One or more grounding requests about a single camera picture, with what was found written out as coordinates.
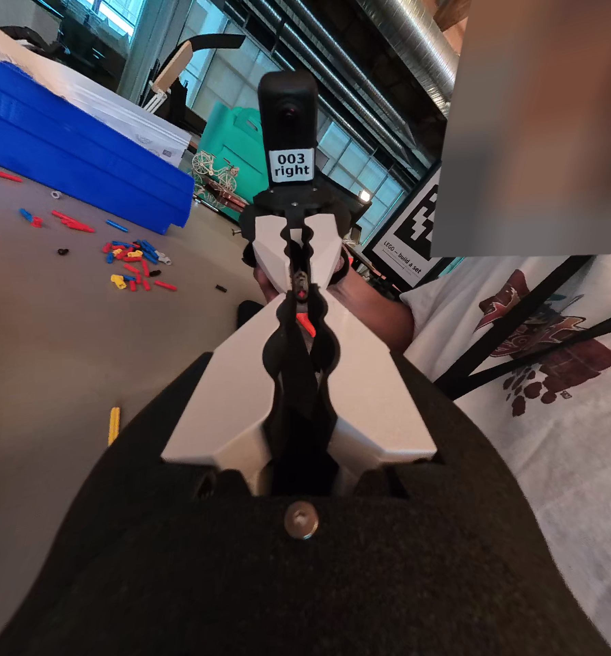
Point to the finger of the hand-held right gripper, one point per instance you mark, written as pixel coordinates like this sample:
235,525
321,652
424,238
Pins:
269,246
326,246

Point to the orange traffic cone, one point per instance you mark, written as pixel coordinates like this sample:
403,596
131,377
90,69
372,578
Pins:
306,324

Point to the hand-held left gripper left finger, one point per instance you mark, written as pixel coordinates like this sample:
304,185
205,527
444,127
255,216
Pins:
223,410

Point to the black white marker card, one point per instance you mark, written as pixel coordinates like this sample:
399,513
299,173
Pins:
413,230

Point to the brown flat box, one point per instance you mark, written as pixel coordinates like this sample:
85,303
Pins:
223,197

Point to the scatter of red blue pins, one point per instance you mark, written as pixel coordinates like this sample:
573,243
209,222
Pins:
131,261

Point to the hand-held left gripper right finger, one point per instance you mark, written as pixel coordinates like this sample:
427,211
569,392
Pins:
382,410

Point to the teal carry bag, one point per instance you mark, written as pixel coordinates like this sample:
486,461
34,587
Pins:
238,148

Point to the yellow lego axle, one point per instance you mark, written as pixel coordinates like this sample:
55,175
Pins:
113,425

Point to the person's right hand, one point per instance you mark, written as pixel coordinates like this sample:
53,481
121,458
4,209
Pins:
349,284

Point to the bright studio light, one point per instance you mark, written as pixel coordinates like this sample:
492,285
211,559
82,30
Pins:
366,196

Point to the silver air duct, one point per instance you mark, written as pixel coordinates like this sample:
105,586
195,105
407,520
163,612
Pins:
418,46

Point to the blue plastic bin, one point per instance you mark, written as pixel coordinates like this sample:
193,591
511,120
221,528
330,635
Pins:
80,153

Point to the white papers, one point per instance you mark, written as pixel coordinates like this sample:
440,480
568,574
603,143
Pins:
105,107

